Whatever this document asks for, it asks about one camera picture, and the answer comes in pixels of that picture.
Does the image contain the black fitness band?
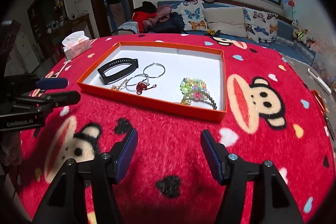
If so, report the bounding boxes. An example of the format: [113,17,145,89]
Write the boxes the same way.
[97,58,138,85]

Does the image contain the red knot charm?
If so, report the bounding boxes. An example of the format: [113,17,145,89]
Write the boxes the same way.
[136,82,157,95]

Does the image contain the silver hoop earring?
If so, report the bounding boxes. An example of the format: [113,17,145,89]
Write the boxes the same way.
[143,63,166,79]
[125,73,149,91]

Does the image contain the colourful bead bracelets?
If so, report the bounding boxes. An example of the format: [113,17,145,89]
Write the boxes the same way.
[179,77,211,101]

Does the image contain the pink tissue pack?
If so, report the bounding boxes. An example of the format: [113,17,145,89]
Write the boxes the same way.
[62,31,91,60]

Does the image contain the dark shelf cabinet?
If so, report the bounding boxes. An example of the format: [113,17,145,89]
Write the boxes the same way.
[27,0,68,40]

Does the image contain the pile of clothes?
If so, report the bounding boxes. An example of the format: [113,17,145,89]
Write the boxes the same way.
[132,1,185,34]

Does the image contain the orange tray white interior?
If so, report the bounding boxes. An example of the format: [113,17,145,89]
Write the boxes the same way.
[77,42,227,122]

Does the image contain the butterfly pillow left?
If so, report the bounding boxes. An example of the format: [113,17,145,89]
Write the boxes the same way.
[171,1,208,32]

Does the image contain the butterfly pillow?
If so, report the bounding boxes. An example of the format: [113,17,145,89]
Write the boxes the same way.
[243,7,278,43]
[171,1,208,32]

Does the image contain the blue sofa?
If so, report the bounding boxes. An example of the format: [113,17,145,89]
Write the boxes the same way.
[116,0,317,66]

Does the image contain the plush toys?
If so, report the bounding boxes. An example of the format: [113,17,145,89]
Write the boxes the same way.
[291,19,321,53]

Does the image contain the butterfly pillow right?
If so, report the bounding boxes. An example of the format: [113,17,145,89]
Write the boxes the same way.
[243,7,278,43]

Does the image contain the beige cushion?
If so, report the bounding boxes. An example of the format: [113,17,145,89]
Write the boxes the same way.
[203,7,247,38]

